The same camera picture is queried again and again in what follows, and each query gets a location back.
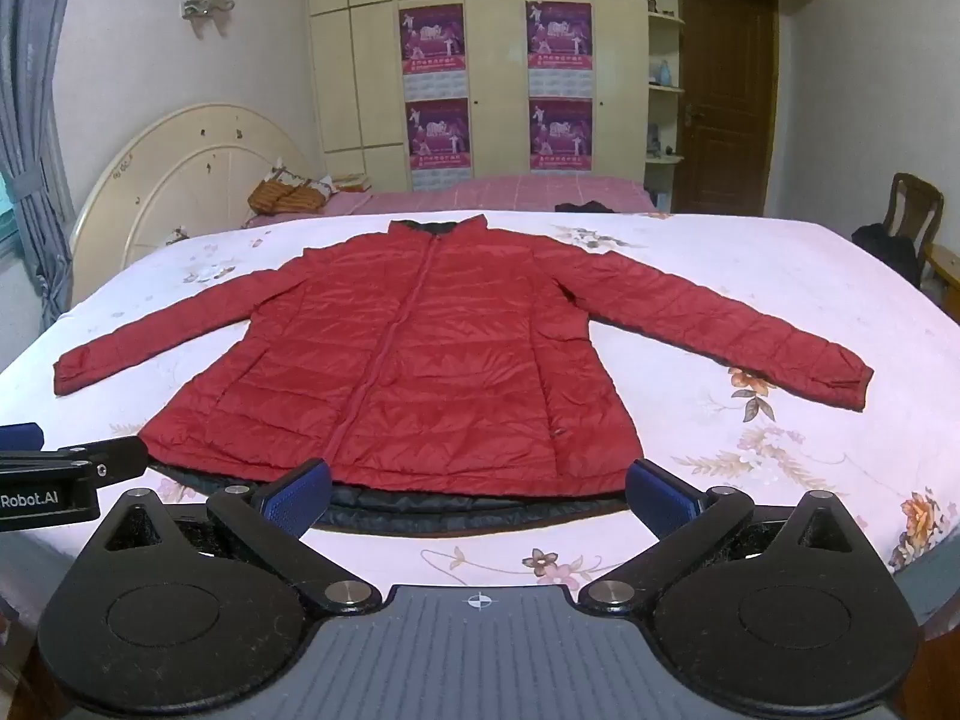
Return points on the wooden chair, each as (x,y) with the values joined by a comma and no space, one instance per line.
(915,202)

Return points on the cream corner shelf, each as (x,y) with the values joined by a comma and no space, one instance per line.
(664,112)

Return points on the wooden side table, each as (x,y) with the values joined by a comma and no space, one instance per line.
(943,266)

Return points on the cream round headboard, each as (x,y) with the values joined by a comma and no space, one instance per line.
(180,187)

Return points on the grey curtain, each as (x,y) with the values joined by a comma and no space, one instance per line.
(34,127)

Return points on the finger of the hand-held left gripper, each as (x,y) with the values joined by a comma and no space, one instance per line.
(19,436)
(112,457)

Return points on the blue vase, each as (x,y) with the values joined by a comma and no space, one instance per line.
(664,73)

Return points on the cream wardrobe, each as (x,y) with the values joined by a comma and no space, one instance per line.
(495,52)

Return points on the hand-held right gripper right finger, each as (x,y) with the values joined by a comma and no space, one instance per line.
(664,499)

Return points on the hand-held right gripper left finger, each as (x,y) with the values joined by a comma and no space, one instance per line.
(296,499)

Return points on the brown wooden door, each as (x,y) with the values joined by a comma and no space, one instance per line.
(727,90)

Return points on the black bag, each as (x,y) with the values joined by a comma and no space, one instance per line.
(889,251)

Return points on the patterned pillow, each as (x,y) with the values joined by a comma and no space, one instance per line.
(341,186)

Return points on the orange brown bag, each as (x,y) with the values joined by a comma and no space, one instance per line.
(285,191)

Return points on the purple wall poster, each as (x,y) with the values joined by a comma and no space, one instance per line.
(433,37)
(559,34)
(560,135)
(439,135)

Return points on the dark clothing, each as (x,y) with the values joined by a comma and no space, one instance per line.
(585,207)

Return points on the red down jacket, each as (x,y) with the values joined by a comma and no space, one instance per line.
(420,360)

